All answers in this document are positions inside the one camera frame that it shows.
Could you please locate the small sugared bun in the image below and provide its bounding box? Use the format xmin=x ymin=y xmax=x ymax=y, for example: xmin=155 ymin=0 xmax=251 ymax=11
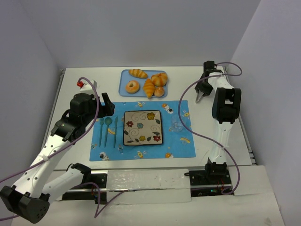
xmin=154 ymin=87 xmax=165 ymax=97

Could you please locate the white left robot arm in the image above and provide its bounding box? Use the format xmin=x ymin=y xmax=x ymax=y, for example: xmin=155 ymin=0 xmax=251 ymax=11
xmin=0 ymin=77 xmax=115 ymax=224

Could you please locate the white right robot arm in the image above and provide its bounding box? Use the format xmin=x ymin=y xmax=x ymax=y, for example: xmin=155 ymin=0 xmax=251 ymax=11
xmin=195 ymin=61 xmax=242 ymax=178

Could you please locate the round striped orange bread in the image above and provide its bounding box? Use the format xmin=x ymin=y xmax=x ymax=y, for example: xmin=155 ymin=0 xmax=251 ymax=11
xmin=151 ymin=73 xmax=168 ymax=87

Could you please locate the long striped bread roll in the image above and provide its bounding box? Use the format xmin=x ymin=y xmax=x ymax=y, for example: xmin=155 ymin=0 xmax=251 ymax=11
xmin=128 ymin=69 xmax=148 ymax=79

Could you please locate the teal plastic spoon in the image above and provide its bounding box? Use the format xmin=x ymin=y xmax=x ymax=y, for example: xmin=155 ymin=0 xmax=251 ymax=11
xmin=104 ymin=117 xmax=112 ymax=147

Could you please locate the teal plastic fork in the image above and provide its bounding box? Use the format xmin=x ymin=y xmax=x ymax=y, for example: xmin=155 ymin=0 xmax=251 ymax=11
xmin=99 ymin=118 xmax=104 ymax=146

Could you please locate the teal plastic knife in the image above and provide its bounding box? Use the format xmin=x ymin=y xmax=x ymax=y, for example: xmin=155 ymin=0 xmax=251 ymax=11
xmin=113 ymin=116 xmax=118 ymax=148

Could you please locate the blue space-print placemat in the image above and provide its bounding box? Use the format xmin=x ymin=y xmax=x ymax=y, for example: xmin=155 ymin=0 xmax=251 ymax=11
xmin=89 ymin=100 xmax=196 ymax=161

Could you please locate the blue plastic tray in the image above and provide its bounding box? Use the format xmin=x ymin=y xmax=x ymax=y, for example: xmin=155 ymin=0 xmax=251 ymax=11
xmin=119 ymin=69 xmax=168 ymax=98

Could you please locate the orange sugared donut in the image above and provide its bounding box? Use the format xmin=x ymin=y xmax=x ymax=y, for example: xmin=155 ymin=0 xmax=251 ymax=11
xmin=125 ymin=80 xmax=140 ymax=94

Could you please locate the square floral ceramic plate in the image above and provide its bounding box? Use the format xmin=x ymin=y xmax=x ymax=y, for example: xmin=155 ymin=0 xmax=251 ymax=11
xmin=123 ymin=110 xmax=163 ymax=146

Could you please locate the clear drinking glass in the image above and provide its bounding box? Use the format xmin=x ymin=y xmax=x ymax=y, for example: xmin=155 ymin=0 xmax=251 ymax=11
xmin=169 ymin=114 xmax=183 ymax=133

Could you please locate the striped orange croissant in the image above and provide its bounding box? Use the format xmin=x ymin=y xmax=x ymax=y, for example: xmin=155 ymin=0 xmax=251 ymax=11
xmin=143 ymin=79 xmax=156 ymax=99

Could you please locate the white foam board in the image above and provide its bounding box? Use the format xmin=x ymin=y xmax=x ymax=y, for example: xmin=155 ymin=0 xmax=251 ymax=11
xmin=9 ymin=165 xmax=289 ymax=226

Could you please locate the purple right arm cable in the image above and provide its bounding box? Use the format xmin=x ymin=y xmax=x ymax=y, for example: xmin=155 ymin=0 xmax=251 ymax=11
xmin=178 ymin=62 xmax=243 ymax=195

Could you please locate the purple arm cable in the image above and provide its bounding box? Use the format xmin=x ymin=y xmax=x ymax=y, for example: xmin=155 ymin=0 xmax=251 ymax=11
xmin=178 ymin=62 xmax=243 ymax=195
xmin=0 ymin=77 xmax=129 ymax=220

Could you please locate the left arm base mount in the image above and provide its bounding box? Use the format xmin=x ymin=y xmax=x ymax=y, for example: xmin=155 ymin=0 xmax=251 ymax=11
xmin=61 ymin=171 xmax=108 ymax=205

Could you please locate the metal frame rail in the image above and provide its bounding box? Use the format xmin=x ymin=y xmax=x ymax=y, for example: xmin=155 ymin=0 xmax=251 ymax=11
xmin=224 ymin=66 xmax=257 ymax=165

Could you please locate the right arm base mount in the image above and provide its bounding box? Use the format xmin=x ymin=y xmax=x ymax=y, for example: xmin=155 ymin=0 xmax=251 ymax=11
xmin=184 ymin=170 xmax=232 ymax=197

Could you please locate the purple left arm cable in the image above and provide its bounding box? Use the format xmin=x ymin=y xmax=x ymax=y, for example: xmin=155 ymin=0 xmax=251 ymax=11
xmin=0 ymin=77 xmax=129 ymax=220

